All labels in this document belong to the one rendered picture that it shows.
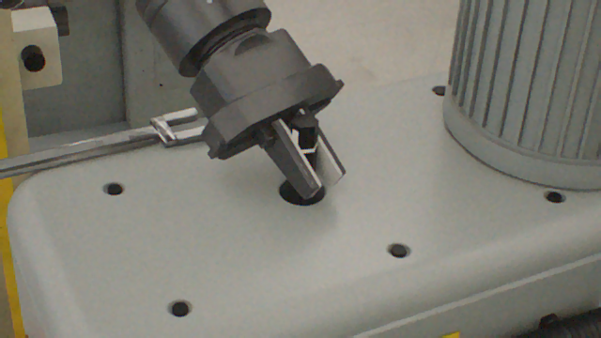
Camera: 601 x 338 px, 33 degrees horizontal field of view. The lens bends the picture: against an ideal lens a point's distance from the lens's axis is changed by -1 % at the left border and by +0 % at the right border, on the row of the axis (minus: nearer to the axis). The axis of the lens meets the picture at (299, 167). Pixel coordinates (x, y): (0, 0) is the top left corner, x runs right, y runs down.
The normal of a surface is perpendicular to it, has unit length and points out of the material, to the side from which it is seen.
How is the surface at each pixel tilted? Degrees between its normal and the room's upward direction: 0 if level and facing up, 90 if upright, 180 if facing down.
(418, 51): 0
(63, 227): 0
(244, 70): 31
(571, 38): 90
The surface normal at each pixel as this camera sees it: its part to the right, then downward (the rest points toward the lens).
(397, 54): 0.04, -0.80
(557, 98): -0.37, 0.54
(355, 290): 0.24, -0.47
